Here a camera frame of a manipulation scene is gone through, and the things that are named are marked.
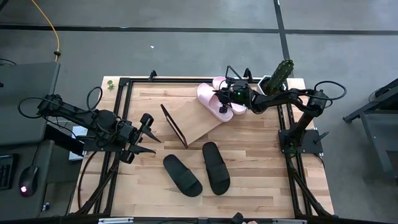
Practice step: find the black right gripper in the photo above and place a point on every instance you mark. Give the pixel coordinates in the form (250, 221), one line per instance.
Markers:
(237, 96)

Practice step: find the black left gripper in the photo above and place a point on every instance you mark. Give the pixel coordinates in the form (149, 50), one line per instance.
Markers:
(130, 133)

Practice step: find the pink slide sandal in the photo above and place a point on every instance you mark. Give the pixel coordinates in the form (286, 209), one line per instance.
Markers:
(206, 99)
(217, 82)

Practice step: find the black slide sandal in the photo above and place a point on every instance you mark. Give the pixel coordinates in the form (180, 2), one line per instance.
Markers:
(182, 175)
(216, 168)

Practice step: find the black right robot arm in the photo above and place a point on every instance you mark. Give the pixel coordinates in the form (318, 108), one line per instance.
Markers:
(304, 105)

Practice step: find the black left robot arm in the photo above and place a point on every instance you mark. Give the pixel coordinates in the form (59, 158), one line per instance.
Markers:
(102, 121)

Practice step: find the green cactus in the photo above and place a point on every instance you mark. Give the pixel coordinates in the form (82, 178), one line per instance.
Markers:
(281, 74)

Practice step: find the small green leaf sprig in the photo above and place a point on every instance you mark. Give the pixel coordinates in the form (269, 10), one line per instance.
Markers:
(110, 84)

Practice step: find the white box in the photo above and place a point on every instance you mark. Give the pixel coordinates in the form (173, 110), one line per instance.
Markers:
(79, 132)

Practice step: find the small silver black connector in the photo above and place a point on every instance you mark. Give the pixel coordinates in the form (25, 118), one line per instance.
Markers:
(46, 207)

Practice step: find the black computer mouse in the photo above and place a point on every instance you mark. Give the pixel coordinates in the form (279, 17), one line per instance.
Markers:
(28, 180)

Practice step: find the person's hand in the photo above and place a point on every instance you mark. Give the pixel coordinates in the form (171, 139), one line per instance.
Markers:
(252, 222)

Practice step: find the dark grey flat panel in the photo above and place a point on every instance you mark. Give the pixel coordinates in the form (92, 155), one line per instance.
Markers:
(25, 77)

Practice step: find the black keyboard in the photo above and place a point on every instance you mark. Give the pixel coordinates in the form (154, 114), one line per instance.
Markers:
(6, 172)

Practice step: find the grey desk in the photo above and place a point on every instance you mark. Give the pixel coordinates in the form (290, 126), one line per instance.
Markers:
(18, 208)

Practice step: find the grey metal cart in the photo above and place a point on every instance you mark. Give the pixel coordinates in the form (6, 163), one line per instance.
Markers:
(382, 137)

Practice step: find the black metal table frame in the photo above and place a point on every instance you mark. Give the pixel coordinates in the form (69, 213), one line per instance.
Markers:
(186, 80)

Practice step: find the wooden shelf with black frame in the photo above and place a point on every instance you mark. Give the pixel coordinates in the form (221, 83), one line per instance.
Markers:
(192, 124)

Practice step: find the silver metal bracket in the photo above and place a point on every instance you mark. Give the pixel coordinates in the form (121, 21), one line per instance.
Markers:
(115, 221)
(289, 221)

